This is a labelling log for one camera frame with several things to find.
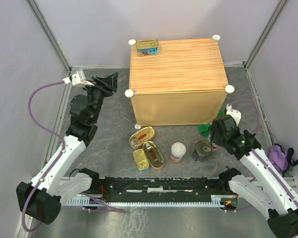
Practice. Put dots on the dark blue round can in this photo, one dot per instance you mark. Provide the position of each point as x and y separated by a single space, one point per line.
201 151

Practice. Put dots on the gold rectangular meat tin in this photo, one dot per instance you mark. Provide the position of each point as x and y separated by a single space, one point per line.
141 160

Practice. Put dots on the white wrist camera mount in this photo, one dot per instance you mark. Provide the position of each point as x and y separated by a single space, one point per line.
235 114
77 79

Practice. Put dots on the grey slotted cable duct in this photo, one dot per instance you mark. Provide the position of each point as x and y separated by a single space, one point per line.
82 200

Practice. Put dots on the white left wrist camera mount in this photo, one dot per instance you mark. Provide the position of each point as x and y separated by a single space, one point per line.
77 79

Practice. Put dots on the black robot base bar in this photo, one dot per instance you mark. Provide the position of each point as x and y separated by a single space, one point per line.
160 189

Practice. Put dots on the blue rectangular luncheon meat tin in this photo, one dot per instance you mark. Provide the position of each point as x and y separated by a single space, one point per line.
147 47

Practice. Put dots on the oval red fish tin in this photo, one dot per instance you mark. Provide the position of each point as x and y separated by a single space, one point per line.
140 137

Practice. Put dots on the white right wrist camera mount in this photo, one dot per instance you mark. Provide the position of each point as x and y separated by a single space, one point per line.
235 114

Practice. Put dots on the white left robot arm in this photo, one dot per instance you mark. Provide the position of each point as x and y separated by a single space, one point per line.
43 197

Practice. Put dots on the gold oval fish tin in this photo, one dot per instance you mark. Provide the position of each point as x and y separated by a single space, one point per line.
153 155

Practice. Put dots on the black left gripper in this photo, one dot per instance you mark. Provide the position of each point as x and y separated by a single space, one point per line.
110 82

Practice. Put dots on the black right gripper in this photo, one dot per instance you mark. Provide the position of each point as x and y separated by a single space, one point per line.
215 139

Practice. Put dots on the purple cloth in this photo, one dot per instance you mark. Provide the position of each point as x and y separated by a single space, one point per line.
282 160

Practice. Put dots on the wooden cube cabinet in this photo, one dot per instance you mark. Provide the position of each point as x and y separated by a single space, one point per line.
182 82

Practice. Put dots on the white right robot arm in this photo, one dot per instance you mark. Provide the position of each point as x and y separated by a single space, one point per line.
275 200

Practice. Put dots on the green cloth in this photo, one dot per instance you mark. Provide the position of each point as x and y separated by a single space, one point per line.
204 129

